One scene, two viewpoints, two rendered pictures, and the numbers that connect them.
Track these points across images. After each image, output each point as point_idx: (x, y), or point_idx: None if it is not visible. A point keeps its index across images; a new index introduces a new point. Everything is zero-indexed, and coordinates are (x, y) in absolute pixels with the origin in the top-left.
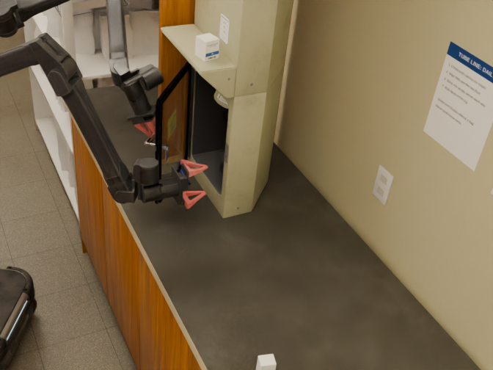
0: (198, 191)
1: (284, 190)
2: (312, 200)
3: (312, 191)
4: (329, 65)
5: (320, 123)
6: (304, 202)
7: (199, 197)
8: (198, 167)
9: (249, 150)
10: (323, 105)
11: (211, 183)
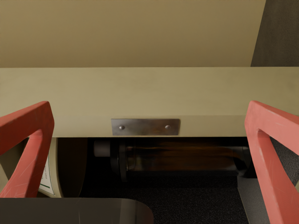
0: (254, 156)
1: (276, 59)
2: (274, 5)
3: (264, 23)
4: (74, 59)
5: (160, 54)
6: (281, 9)
7: (284, 118)
8: (33, 161)
9: (140, 79)
10: (131, 55)
11: (296, 183)
